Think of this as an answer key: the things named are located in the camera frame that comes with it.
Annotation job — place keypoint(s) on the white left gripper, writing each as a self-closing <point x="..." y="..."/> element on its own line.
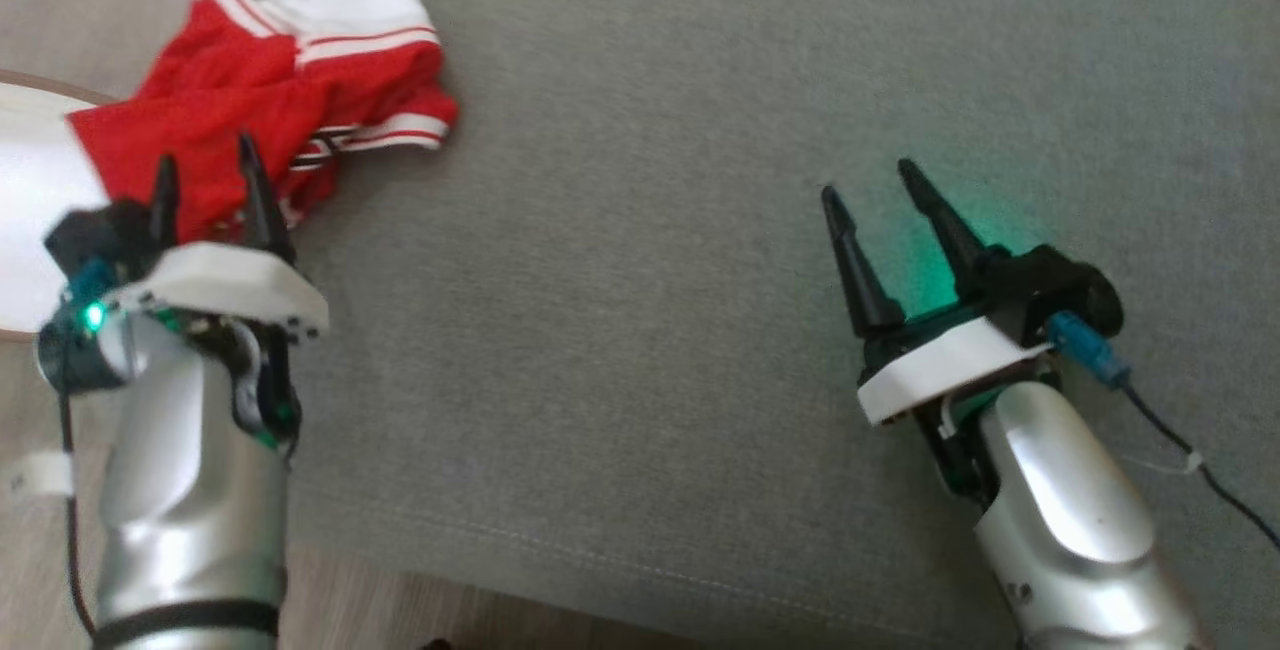
<point x="230" y="290"/>

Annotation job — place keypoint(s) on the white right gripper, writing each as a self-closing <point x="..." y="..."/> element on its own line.
<point x="950" y="365"/>

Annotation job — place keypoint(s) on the red garment striped white cuffs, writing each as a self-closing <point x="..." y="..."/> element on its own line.
<point x="260" y="100"/>

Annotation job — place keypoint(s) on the white basket brown rim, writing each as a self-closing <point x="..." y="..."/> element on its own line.
<point x="40" y="200"/>

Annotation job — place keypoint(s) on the grey sofa seat cushion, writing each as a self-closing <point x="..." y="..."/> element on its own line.
<point x="700" y="230"/>

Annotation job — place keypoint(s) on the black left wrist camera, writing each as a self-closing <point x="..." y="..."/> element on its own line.
<point x="105" y="240"/>

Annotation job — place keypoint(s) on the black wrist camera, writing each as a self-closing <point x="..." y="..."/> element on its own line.
<point x="1045" y="290"/>
<point x="105" y="240"/>

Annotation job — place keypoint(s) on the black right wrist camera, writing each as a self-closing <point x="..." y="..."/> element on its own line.
<point x="1045" y="290"/>

